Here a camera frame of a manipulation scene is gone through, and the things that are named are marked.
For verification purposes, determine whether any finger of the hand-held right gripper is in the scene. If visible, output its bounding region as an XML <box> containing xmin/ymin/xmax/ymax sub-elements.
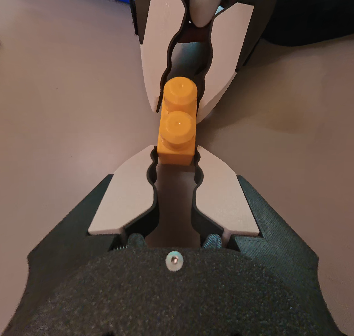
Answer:
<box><xmin>140</xmin><ymin>0</ymin><xmax>186</xmax><ymax>113</ymax></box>
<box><xmin>196</xmin><ymin>4</ymin><xmax>255</xmax><ymax>124</ymax></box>

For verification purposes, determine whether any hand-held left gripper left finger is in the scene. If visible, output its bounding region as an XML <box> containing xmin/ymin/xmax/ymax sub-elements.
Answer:
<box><xmin>88</xmin><ymin>145</ymin><xmax>160</xmax><ymax>235</ymax></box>

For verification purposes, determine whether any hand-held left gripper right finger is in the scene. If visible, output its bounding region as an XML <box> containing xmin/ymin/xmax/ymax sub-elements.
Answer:
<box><xmin>191</xmin><ymin>146</ymin><xmax>260</xmax><ymax>237</ymax></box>

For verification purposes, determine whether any orange two-stud mega block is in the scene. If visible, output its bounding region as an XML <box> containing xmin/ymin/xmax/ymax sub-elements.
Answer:
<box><xmin>156</xmin><ymin>76</ymin><xmax>199</xmax><ymax>165</ymax></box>

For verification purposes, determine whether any person's right forearm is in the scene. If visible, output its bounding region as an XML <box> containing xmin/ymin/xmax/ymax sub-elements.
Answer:
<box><xmin>260</xmin><ymin>0</ymin><xmax>354</xmax><ymax>47</ymax></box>

